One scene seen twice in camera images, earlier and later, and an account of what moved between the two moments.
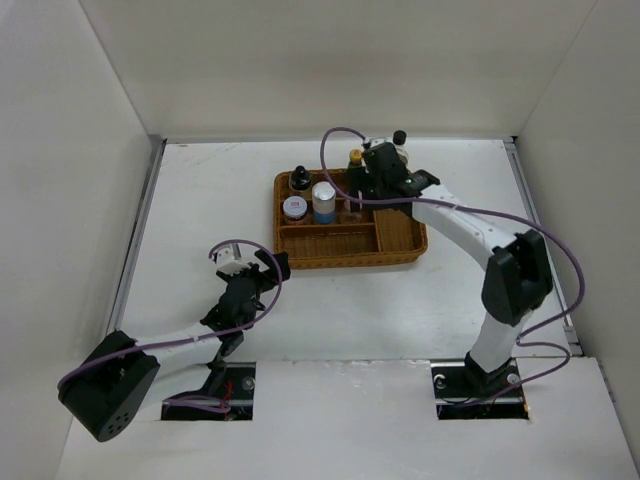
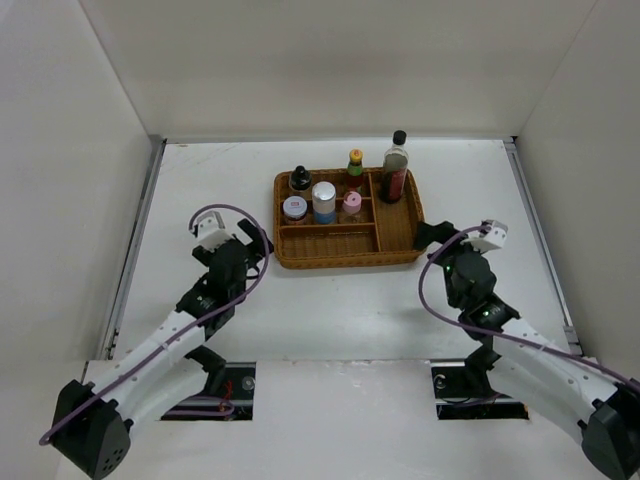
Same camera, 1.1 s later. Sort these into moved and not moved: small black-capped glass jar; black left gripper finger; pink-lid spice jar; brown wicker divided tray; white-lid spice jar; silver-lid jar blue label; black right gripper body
Moved: black left gripper finger; black right gripper body
Not moved: white-lid spice jar; silver-lid jar blue label; small black-capped glass jar; pink-lid spice jar; brown wicker divided tray
